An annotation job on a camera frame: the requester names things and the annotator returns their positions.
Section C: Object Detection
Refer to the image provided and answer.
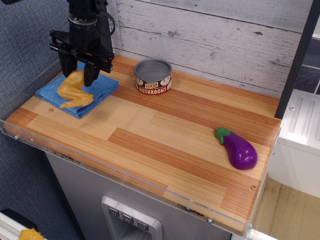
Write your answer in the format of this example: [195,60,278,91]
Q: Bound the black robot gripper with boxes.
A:
[49,22,114,87]

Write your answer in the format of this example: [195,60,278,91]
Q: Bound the right black frame post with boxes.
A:
[274,0,320,120]

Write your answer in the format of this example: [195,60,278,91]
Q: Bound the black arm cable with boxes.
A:
[98,11,116,35]

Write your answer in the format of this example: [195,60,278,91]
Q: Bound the white toy sink unit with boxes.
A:
[267,89,320,197]

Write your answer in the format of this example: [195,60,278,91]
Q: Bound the sliced mushrooms tin can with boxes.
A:
[133,58,173,95]

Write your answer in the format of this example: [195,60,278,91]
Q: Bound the yellow object bottom left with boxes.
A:
[18,228,45,240]

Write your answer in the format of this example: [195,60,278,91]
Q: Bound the yellow toy chicken wing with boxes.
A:
[57,70,94,109]

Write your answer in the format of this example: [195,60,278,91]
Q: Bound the silver dispenser button panel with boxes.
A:
[101,195,163,240]

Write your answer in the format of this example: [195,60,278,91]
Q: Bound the folded blue cloth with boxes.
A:
[36,73,119,119]

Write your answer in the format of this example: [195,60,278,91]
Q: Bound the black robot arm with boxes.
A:
[49,0,115,87]

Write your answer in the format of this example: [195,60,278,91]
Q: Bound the purple toy eggplant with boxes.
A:
[214,127,258,170]

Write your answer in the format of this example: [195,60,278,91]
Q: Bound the silver toy fridge cabinet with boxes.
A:
[46,153,232,240]

